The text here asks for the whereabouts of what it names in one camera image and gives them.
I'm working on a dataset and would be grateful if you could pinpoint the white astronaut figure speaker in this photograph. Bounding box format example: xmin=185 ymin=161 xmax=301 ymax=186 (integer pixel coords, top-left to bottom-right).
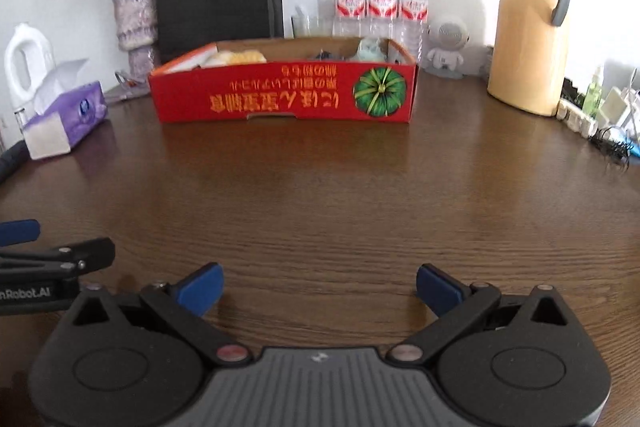
xmin=426 ymin=19 xmax=471 ymax=80

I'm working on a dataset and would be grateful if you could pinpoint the white detergent bottle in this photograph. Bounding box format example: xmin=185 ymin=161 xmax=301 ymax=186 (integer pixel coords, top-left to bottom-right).
xmin=4 ymin=23 xmax=55 ymax=114

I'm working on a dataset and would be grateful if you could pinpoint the green spray bottle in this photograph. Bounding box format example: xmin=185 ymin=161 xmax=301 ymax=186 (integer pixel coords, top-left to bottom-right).
xmin=582 ymin=67 xmax=606 ymax=118

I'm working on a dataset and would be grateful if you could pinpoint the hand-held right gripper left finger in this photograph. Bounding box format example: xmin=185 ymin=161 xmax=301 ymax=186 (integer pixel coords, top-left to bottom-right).
xmin=67 ymin=262 xmax=253 ymax=366

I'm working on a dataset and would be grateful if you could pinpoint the pale green soft toy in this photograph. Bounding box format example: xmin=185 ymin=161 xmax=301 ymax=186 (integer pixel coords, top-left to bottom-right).
xmin=350 ymin=38 xmax=390 ymax=62

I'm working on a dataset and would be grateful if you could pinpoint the mottled purple white vase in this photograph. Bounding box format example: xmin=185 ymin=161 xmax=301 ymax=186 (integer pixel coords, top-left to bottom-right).
xmin=111 ymin=0 xmax=160 ymax=78

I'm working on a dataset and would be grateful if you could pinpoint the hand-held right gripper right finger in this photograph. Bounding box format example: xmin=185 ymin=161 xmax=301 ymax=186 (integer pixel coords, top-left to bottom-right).
xmin=387 ymin=263 xmax=581 ymax=366

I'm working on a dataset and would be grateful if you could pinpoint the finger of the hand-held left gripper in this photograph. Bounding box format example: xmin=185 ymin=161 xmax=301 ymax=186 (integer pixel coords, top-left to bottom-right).
xmin=0 ymin=219 xmax=41 ymax=247
xmin=0 ymin=237 xmax=116 ymax=281

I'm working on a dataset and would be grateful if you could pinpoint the clear plastic sleeve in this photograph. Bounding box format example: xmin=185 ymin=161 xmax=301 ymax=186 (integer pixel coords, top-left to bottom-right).
xmin=102 ymin=70 xmax=154 ymax=104

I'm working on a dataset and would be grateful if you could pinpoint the purple tissue box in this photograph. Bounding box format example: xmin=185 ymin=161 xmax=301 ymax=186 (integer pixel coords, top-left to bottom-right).
xmin=22 ymin=59 xmax=110 ymax=160

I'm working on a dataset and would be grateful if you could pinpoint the yellow plush toy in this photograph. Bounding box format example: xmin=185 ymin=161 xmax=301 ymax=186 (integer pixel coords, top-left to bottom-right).
xmin=202 ymin=49 xmax=266 ymax=68

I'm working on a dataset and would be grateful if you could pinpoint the red cardboard box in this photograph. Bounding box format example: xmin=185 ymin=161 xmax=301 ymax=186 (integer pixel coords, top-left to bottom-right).
xmin=148 ymin=37 xmax=419 ymax=126

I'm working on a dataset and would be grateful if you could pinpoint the yellow thermos jug grey handle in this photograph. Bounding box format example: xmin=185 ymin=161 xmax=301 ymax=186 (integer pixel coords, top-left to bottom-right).
xmin=487 ymin=0 xmax=574 ymax=116

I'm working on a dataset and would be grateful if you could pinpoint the clear glass cup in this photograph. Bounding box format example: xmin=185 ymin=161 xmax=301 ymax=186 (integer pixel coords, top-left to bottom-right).
xmin=291 ymin=6 xmax=316 ymax=40

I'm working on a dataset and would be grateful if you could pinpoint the white knobbed object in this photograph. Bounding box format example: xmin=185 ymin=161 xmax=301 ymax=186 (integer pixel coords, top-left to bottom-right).
xmin=557 ymin=98 xmax=597 ymax=137

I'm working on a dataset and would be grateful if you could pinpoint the black spiky hair clip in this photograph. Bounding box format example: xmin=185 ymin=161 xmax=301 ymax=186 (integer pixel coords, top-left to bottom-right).
xmin=592 ymin=127 xmax=634 ymax=174

